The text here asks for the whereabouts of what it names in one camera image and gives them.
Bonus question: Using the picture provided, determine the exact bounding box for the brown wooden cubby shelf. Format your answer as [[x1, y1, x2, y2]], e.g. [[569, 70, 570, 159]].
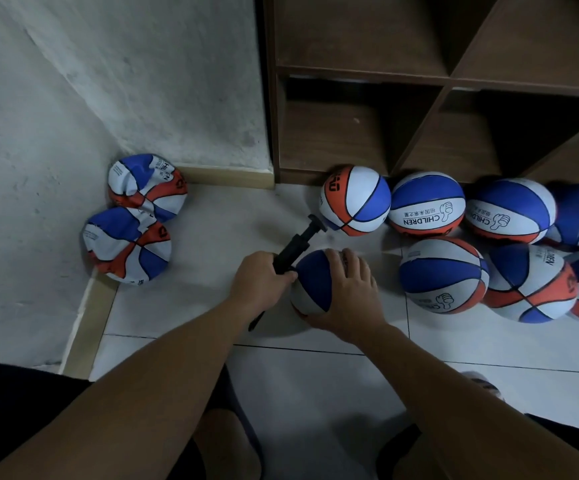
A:
[[260, 0, 579, 188]]

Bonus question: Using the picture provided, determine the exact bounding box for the person's right forearm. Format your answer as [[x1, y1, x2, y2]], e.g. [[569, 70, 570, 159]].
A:
[[354, 317, 579, 480]]

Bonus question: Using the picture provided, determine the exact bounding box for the person's right hand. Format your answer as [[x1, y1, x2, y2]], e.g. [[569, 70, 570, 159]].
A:
[[304, 247, 389, 344]]

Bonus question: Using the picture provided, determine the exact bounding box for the black hand pump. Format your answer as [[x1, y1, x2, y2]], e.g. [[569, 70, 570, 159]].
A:
[[248, 213, 329, 331]]

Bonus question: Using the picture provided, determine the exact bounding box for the black sandal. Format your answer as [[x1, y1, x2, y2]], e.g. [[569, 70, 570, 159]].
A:
[[377, 371, 505, 480], [194, 365, 268, 480]]

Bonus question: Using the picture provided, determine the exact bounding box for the person's left hand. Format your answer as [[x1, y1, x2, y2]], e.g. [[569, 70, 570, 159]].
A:
[[228, 251, 299, 318]]

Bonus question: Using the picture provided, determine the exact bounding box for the beige baseboard strip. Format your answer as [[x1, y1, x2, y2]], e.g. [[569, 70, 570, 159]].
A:
[[174, 165, 276, 191], [62, 269, 121, 381]]

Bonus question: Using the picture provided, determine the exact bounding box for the person's left foot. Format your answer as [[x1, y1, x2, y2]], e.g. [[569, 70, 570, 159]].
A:
[[198, 409, 261, 480]]

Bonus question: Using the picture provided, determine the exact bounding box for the person's left forearm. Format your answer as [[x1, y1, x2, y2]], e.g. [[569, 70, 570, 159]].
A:
[[0, 299, 256, 480]]

